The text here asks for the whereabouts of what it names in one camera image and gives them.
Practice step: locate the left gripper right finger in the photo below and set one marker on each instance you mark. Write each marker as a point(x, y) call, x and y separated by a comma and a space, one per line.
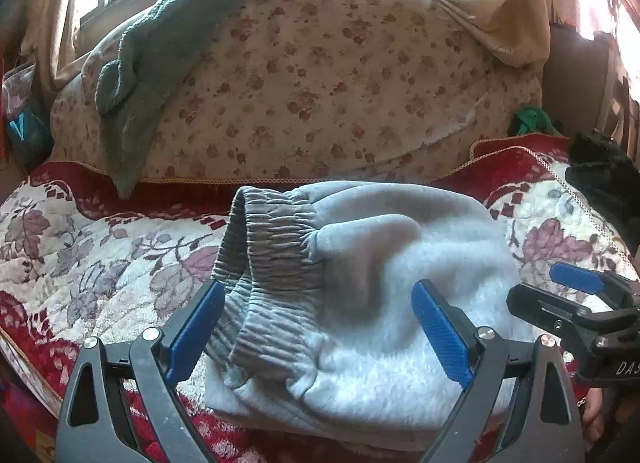
point(542, 422)

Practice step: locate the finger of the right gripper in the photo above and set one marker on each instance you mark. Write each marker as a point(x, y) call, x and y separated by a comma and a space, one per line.
point(553, 314)
point(614, 290)

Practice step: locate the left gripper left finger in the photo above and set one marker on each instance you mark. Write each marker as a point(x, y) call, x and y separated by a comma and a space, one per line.
point(95, 424)

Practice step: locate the light grey sweatpants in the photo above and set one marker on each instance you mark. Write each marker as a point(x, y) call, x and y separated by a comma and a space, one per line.
point(318, 336)

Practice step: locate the person's right hand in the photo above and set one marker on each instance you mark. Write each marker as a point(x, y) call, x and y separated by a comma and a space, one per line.
point(593, 423)

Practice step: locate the black cloth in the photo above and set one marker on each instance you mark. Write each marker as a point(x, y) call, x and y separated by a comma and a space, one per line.
point(601, 170)

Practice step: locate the green cloth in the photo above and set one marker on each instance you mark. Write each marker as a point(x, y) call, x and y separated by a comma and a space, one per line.
point(532, 120)

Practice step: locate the dark teal bag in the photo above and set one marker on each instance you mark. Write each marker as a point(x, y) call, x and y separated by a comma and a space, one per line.
point(30, 135)

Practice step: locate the beige floral quilt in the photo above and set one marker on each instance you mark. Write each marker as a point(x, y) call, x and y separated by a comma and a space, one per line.
point(302, 89)

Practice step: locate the grey-green towel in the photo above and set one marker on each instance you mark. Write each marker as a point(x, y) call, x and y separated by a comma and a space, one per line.
point(154, 55)

